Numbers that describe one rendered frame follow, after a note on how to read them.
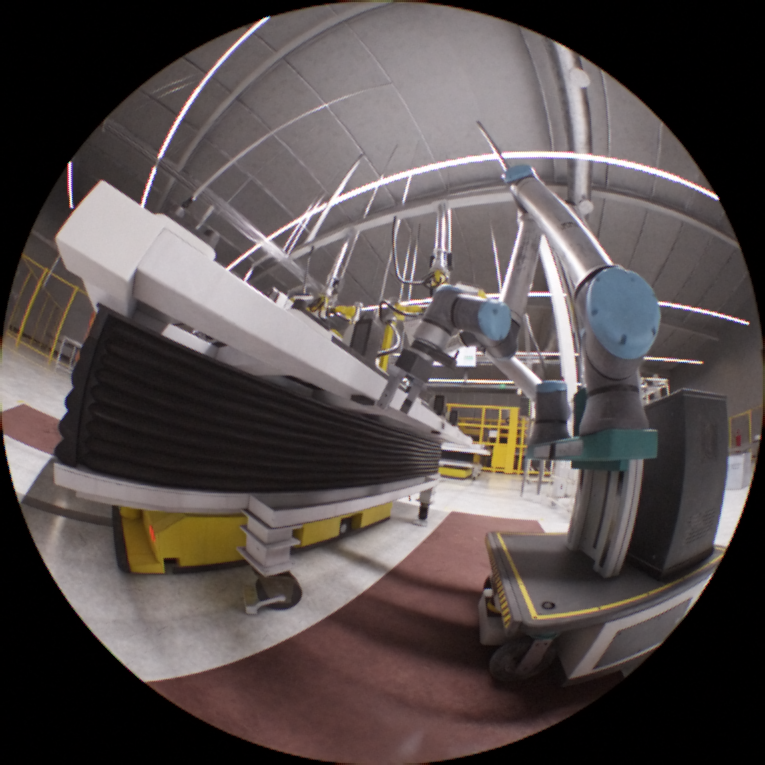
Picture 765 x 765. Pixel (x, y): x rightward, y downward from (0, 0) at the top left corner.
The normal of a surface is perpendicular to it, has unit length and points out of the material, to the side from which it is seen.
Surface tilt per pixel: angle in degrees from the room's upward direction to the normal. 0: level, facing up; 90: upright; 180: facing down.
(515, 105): 175
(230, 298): 90
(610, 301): 95
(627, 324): 95
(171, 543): 90
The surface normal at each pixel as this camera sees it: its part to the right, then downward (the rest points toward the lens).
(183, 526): 0.87, 0.03
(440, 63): -0.10, 0.95
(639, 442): -0.31, -0.29
